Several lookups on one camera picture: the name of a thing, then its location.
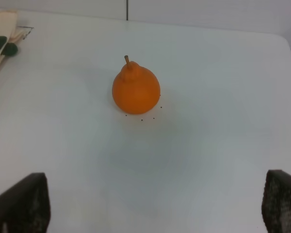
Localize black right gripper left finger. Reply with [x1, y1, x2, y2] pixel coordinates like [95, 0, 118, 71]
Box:
[0, 173, 51, 233]

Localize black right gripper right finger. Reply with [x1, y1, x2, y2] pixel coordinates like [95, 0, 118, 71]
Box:
[261, 170, 291, 233]

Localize orange fruit with stem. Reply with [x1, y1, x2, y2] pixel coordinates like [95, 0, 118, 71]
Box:
[112, 55, 161, 115]

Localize white linen bag green handles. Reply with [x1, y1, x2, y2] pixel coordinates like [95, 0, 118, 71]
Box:
[0, 10, 32, 65]

